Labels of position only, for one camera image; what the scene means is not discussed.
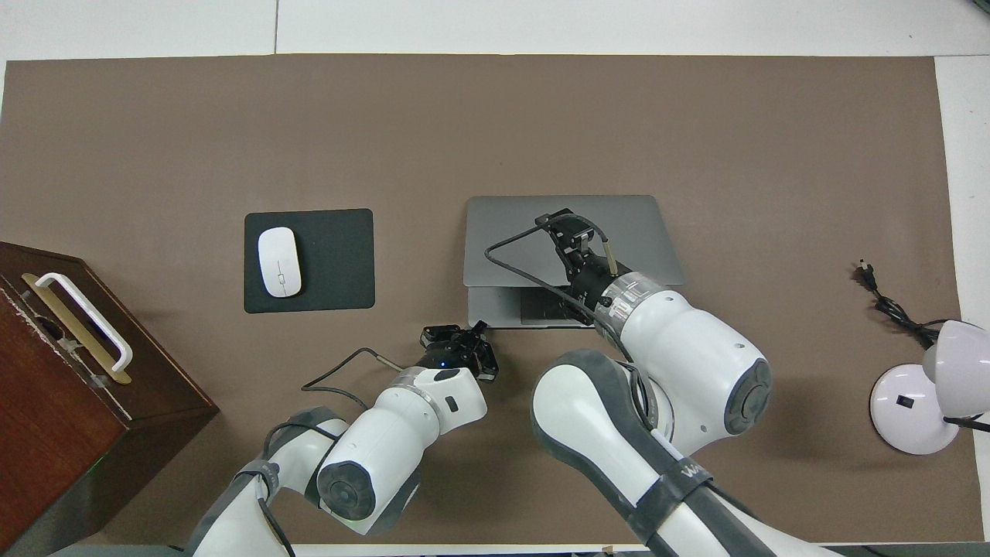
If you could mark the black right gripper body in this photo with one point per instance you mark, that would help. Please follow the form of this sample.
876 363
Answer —
589 278

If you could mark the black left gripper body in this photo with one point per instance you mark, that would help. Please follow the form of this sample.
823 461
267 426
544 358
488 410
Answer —
456 356

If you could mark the silver grey laptop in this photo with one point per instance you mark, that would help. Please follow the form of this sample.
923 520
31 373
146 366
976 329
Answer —
642 240

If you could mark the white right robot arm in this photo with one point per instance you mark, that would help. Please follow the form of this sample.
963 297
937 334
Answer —
696 363

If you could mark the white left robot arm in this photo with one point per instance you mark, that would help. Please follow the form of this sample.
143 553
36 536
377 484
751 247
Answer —
387 441

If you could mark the black mouse pad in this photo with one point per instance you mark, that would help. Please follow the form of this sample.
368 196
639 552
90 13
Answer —
336 263

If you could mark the brown table mat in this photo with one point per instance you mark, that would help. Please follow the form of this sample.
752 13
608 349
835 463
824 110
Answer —
464 116

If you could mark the white computer mouse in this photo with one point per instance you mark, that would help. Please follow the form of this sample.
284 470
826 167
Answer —
279 263

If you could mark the white desk lamp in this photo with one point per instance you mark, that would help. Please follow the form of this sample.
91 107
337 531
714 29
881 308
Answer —
905 410

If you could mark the dark brown wooden box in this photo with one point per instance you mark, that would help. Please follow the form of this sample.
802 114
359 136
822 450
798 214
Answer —
69 433

